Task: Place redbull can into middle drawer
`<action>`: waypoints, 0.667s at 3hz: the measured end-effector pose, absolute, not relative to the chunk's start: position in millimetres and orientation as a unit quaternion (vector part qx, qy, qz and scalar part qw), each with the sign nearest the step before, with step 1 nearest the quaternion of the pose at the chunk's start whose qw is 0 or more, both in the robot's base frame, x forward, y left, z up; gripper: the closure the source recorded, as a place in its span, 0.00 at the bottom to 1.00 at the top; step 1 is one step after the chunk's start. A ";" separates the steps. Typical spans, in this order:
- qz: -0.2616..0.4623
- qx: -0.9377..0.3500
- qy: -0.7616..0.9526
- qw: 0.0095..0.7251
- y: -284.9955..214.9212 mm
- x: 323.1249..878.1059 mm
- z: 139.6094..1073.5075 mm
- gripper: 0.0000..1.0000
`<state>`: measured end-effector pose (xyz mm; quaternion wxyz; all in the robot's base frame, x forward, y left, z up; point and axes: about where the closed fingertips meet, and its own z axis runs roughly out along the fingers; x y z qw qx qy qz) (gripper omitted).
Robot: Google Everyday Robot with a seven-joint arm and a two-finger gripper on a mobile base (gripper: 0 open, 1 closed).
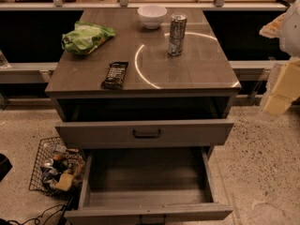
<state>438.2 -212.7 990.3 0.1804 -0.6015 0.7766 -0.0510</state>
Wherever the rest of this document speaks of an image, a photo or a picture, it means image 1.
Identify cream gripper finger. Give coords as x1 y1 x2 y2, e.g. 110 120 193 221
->
259 13 285 38
262 59 300 116

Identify silver redbull can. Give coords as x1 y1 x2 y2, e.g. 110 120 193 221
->
168 13 188 56

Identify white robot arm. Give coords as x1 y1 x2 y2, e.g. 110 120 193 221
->
260 0 300 120

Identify closed grey upper drawer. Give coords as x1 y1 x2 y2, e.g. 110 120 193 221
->
55 119 233 149

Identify grey wooden drawer cabinet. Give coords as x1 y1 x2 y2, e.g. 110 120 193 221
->
44 7 243 151

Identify open grey drawer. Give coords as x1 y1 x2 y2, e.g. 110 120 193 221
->
65 147 233 225

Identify white ceramic bowl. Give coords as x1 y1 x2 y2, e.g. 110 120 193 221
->
138 5 167 29

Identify black chocolate bar wrapper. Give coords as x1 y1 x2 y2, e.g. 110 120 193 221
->
101 62 128 90

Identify green chip bag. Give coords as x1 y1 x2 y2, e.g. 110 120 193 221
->
61 21 115 55

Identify yellow sponge in basket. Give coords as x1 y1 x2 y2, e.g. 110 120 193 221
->
55 173 73 191

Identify black drawer handle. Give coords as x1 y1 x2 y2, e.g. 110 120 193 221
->
132 129 161 139

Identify black wire basket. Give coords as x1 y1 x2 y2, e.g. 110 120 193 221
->
29 137 85 195

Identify black floor cable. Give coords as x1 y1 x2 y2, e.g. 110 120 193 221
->
0 197 74 225

